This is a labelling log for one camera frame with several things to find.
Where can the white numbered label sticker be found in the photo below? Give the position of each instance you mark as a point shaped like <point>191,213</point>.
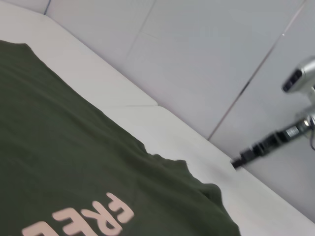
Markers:
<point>292,131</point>

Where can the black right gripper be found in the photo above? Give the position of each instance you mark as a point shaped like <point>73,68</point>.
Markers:
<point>280,138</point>

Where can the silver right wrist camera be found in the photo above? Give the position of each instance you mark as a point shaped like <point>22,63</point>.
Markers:
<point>299,75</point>

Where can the dark green FREE t-shirt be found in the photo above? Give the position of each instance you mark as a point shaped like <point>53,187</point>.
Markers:
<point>61,135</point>

